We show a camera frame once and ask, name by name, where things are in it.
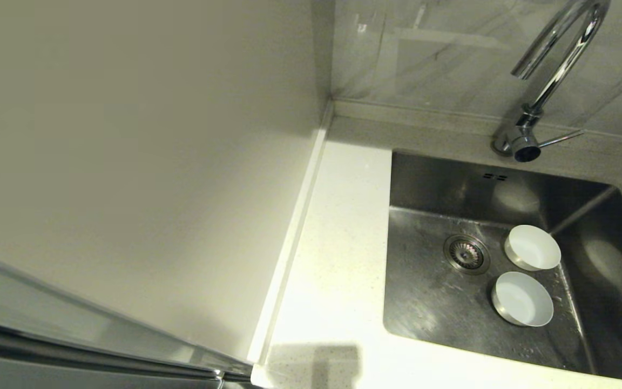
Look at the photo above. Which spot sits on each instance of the white bowl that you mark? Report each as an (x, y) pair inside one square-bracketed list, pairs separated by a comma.
[(522, 299), (532, 247)]

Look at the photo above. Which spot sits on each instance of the stainless steel sink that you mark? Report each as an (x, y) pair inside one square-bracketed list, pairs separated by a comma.
[(430, 302)]

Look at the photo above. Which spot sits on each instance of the round metal drain strainer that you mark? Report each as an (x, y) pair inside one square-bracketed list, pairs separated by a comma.
[(466, 254)]

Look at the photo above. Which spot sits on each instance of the white cabinet side panel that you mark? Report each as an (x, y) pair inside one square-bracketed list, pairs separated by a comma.
[(127, 135)]

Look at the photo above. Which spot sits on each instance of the chrome gooseneck faucet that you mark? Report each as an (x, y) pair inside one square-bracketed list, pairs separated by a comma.
[(521, 138)]

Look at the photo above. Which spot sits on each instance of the glossy grey appliance door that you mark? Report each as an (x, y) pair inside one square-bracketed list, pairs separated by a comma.
[(19, 302)]

